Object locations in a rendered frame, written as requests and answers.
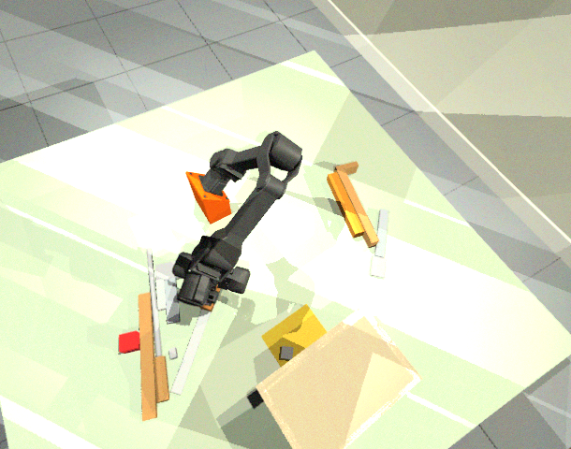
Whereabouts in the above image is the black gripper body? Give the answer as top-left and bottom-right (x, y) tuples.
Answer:
(172, 252), (251, 294)

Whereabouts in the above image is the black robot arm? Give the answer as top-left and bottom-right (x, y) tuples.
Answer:
(177, 131), (302, 306)

